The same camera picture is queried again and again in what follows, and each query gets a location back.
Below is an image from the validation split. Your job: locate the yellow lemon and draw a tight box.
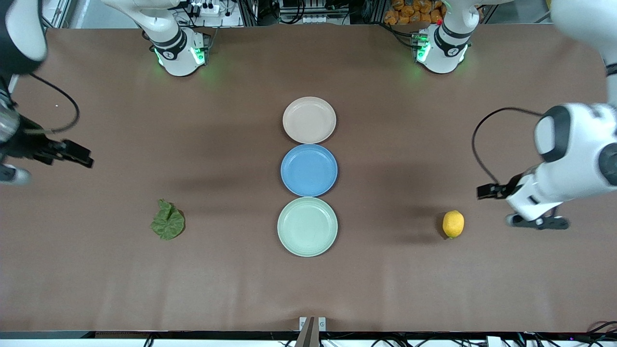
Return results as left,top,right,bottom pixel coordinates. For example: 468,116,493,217
443,210,465,239

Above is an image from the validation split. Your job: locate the green lettuce leaf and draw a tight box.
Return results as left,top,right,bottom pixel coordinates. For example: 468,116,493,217
150,199,186,241

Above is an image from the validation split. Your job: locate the blue round plate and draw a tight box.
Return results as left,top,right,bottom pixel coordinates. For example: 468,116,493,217
281,144,338,198

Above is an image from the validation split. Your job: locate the light green round plate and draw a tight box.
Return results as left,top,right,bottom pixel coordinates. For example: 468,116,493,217
277,197,338,257

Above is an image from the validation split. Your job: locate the white power strip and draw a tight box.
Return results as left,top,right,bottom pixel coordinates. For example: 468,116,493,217
186,2,220,15

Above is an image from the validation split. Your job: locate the beige round plate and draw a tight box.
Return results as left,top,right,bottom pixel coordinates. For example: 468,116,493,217
282,96,337,145

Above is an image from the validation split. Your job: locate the bag of orange fruits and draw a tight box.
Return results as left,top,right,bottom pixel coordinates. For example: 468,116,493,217
384,0,446,26

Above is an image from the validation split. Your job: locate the brown table cover sheet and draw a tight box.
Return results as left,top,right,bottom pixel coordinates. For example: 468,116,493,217
0,22,617,333

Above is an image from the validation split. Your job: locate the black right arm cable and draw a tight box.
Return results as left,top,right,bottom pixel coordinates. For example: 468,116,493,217
29,72,80,134

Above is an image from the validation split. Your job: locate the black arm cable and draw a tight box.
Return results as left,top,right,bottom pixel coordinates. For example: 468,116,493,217
29,72,80,134
471,107,545,187

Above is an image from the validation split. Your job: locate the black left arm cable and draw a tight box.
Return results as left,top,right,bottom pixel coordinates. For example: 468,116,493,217
471,107,545,187

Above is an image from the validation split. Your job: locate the metal table edge bracket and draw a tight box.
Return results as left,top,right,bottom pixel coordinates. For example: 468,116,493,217
295,317,327,347

